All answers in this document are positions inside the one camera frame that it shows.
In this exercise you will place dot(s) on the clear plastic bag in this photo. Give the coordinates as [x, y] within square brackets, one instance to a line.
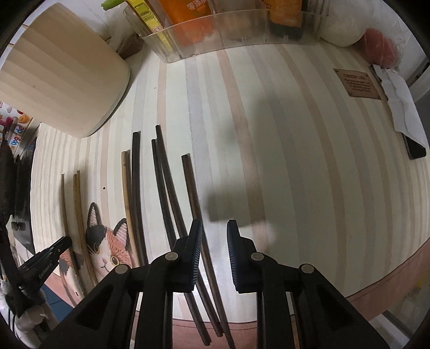
[339, 27]

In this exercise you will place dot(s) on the black induction cooker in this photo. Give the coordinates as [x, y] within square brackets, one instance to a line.
[23, 188]

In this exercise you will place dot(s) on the black smartphone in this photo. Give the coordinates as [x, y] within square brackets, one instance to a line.
[415, 149]

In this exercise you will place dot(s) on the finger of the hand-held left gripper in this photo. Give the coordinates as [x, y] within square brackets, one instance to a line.
[58, 250]

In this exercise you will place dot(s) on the bamboo chopstick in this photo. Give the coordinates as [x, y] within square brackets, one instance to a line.
[127, 167]
[75, 188]
[123, 167]
[79, 188]

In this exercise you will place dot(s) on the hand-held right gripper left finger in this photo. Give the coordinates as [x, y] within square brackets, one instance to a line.
[195, 255]

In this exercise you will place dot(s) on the white tissue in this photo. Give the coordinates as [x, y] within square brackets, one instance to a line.
[399, 100]

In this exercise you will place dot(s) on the dark bottle with orange label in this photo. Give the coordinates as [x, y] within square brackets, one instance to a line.
[285, 13]

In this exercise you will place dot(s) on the blue cabinet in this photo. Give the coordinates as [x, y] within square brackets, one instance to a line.
[60, 302]

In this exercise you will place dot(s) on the cream utensil holder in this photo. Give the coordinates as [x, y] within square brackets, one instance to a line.
[60, 73]

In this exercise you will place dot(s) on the dark wooden chopstick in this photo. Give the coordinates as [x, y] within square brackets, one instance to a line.
[174, 201]
[136, 167]
[164, 201]
[188, 181]

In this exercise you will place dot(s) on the yellow box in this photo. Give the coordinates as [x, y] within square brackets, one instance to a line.
[144, 13]

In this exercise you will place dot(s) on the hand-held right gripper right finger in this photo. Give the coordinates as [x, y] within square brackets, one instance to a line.
[235, 261]

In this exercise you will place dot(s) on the clear plastic organizer tray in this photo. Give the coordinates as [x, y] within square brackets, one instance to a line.
[235, 33]

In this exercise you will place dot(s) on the red tomato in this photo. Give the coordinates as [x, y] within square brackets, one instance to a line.
[379, 47]

